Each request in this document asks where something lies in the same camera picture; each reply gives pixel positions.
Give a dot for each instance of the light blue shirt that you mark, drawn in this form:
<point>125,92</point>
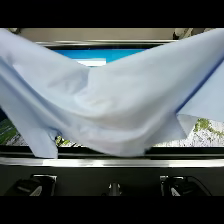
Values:
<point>113,100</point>

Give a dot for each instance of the silver frame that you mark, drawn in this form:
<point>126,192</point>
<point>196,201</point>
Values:
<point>110,162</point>

